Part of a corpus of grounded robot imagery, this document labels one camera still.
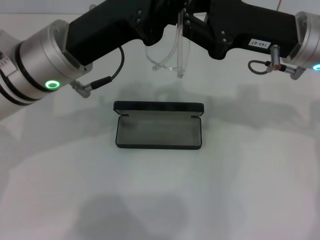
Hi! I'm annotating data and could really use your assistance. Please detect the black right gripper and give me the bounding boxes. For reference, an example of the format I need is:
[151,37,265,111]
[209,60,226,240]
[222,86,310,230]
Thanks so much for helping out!
[183,0,298,60]

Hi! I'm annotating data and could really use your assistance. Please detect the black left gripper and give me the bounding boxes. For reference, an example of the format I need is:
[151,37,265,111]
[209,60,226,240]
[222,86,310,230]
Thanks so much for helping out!
[65,0,176,67]

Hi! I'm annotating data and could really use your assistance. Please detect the clear plastic glasses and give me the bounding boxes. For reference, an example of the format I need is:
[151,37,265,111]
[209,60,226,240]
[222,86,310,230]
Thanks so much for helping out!
[144,8,194,79]

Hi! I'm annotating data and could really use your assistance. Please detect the black glasses case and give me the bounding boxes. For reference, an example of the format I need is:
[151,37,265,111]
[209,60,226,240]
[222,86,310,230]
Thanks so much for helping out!
[113,100,205,150]

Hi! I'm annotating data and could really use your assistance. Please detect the silver right wrist plug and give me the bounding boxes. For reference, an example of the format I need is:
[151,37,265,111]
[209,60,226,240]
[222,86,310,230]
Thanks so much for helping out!
[271,44,281,61]

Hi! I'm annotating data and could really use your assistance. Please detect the dark left wrist cable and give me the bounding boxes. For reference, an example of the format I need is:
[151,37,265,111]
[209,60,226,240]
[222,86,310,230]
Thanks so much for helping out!
[69,44,126,100]

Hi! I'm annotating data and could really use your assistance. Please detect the dark wrist cable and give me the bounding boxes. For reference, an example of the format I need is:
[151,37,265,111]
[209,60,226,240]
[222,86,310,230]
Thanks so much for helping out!
[247,58,305,81]
[69,44,126,100]

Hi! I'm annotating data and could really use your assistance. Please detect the dark right wrist cable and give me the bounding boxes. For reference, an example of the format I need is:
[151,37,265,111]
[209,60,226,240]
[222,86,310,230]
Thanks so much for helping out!
[247,58,305,81]

